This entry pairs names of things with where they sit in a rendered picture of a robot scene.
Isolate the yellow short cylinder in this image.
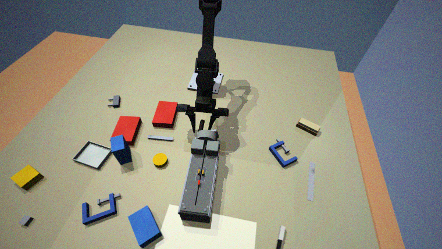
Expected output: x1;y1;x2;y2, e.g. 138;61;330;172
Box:
153;153;168;168

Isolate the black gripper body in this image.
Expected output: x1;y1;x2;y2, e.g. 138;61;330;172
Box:
176;90;229;116

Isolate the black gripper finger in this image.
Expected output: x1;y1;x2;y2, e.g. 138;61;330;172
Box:
185;113;195;133
208;116;220;130

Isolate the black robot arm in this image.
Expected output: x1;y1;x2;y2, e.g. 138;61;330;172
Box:
195;0;222;112

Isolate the red rectangular block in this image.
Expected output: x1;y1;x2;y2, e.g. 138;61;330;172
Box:
111;116;142;145
152;101;178;128

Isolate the blue c-clamp with grey screw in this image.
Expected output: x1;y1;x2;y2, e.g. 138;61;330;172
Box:
82;193;120;225
269;139;298;168

